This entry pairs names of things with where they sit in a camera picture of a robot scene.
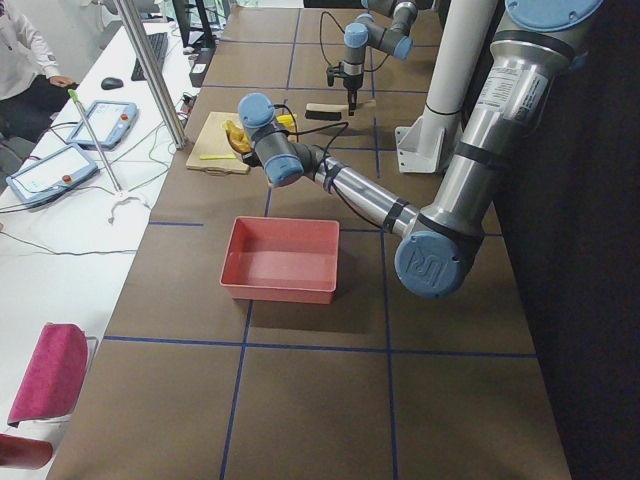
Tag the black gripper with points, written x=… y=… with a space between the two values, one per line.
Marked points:
x=352 y=85

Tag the beige hand brush black bristles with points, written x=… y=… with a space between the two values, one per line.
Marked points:
x=335 y=112

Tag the yellow toy corn cob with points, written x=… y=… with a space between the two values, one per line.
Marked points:
x=288 y=121

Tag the tan toy ginger root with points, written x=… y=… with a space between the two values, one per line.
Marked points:
x=238 y=140

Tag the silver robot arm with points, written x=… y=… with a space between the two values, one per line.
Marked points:
x=495 y=66
x=386 y=28

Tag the pink plastic bin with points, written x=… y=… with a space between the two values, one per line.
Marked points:
x=282 y=259

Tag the bamboo cutting board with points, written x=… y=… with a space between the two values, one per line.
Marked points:
x=213 y=140

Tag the yellow-green plastic knife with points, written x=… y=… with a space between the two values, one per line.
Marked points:
x=213 y=157

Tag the black keyboard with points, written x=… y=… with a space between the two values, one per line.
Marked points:
x=158 y=44

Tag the far blue teach pendant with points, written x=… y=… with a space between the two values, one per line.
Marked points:
x=111 y=122

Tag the blue teach pendant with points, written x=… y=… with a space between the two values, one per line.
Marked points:
x=111 y=122
x=52 y=176

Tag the black computer mouse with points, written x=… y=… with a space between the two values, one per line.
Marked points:
x=111 y=83

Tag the metal rod with hook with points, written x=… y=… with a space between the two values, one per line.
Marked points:
x=121 y=196

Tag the near blue teach pendant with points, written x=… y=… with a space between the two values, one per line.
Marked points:
x=52 y=176

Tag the seated person white shirt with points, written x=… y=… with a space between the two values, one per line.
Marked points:
x=32 y=87

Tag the magenta cloth on rack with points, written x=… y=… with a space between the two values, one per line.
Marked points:
x=54 y=376

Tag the red object at edge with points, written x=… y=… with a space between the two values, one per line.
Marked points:
x=24 y=453

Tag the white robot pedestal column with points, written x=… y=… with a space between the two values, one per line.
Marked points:
x=428 y=145

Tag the aluminium frame post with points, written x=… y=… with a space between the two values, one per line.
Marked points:
x=137 y=35

